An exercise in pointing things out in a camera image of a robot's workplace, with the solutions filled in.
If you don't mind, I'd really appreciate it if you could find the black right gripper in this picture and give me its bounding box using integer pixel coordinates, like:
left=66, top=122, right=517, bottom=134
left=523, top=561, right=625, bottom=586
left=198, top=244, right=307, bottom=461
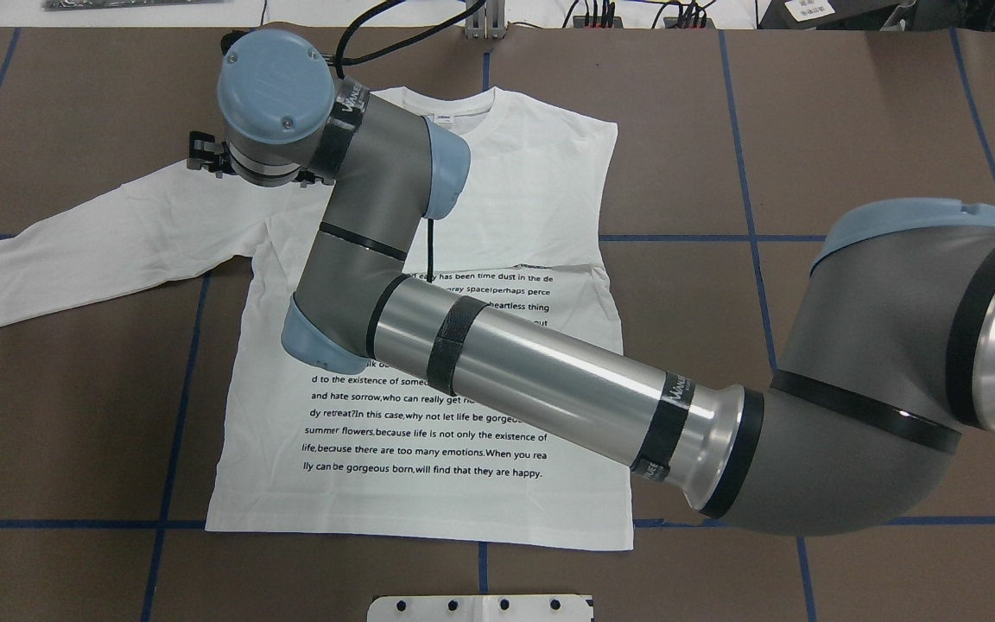
left=187, top=130, right=326, bottom=187

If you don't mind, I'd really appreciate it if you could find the white long-sleeve printed shirt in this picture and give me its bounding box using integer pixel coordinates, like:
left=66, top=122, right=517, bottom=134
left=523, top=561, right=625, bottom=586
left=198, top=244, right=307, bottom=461
left=0, top=87, right=633, bottom=551

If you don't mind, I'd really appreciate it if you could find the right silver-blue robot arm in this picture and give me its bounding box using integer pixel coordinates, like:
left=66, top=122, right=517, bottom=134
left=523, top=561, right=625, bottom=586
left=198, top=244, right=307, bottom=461
left=188, top=29, right=995, bottom=536

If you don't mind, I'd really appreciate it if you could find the aluminium frame post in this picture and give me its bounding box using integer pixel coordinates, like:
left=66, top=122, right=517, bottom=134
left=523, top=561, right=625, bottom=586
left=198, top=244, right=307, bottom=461
left=465, top=0, right=508, bottom=41

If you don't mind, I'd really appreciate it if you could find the white camera stand column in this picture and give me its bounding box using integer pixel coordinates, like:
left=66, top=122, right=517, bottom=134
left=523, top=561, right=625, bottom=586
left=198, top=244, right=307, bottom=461
left=366, top=593, right=595, bottom=621

